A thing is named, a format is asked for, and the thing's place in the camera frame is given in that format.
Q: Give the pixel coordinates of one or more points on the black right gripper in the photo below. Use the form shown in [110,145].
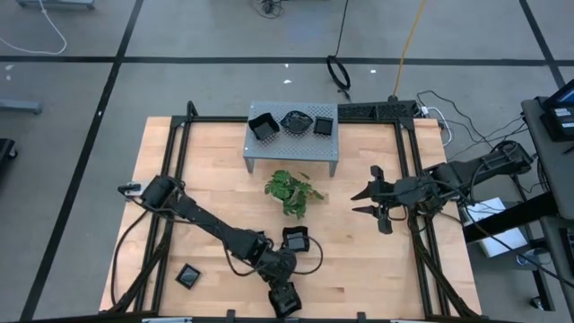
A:
[388,195]

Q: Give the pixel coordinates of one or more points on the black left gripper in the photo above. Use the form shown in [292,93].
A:
[283,287]

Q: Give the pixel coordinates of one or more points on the green potted plant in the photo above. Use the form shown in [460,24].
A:
[291,193]

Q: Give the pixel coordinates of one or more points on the small square black plate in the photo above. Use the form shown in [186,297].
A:
[324,126]
[188,276]

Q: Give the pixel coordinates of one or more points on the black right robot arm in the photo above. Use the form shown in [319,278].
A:
[453,172]

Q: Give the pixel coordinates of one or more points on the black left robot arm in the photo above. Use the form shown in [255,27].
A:
[211,224]

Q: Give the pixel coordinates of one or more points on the black perforated metal box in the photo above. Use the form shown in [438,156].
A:
[381,110]

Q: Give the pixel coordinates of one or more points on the grey perforated metal shelf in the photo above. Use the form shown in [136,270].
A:
[291,148]

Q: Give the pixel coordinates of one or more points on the black metal beam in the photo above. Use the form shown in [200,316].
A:
[507,220]

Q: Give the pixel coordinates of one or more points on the white box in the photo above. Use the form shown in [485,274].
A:
[507,244]

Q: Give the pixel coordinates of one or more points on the grey side desk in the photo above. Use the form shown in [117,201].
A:
[556,170]

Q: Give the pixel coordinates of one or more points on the black caster wheel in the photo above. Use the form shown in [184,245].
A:
[536,302]

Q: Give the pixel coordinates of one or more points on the black device with labels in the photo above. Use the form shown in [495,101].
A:
[558,123]

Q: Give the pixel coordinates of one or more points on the blue screen monitor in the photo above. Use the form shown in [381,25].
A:
[566,96]

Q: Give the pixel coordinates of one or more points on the grey metal floor bar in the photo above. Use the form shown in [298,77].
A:
[20,106]

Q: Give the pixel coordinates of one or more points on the grey metal table base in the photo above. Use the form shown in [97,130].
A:
[56,3]

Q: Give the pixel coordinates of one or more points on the black camera bracket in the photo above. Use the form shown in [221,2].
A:
[231,316]
[361,317]

